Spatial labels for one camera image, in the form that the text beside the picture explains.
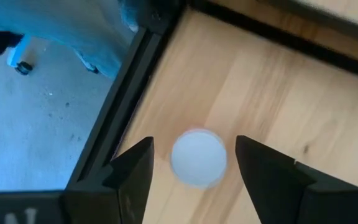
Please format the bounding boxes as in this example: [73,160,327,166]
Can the wooden shelf board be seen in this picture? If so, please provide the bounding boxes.
[113,0,358,224]

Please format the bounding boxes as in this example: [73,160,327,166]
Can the black aluminium table frame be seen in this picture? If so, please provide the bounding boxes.
[65,0,188,192]

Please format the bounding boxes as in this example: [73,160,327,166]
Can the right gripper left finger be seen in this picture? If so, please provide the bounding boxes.
[62,136,154,224]

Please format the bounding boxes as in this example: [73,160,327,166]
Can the pink bottle with white cap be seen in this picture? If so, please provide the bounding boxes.
[169,128,229,190]

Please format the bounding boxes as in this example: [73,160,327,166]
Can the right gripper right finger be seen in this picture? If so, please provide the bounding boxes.
[234,135,358,224]

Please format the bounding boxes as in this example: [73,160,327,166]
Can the person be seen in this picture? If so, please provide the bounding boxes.
[0,0,142,80]

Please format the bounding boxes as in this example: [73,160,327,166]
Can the white office chair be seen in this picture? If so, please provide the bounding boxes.
[0,27,34,77]

